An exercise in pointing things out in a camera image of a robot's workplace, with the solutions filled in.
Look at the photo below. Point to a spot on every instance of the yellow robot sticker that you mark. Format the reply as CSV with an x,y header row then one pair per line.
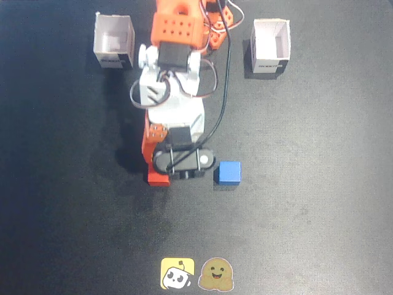
x,y
176,273

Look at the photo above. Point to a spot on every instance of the white and orange robot arm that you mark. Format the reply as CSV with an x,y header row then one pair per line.
x,y
175,27

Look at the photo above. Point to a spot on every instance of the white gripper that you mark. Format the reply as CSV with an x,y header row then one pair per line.
x,y
151,150

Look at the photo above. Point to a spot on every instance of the blue cube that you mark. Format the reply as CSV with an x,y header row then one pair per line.
x,y
229,173

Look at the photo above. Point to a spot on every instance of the hugging face emoji sticker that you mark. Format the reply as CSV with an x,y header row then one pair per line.
x,y
215,274

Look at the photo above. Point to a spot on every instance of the white paper box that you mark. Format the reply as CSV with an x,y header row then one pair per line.
x,y
113,40
270,46

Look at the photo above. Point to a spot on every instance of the red cube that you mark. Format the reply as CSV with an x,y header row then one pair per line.
x,y
158,179

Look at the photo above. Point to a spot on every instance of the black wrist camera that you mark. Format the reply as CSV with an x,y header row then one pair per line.
x,y
184,161

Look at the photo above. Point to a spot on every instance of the dark grey felt mat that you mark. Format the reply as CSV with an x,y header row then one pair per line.
x,y
307,184

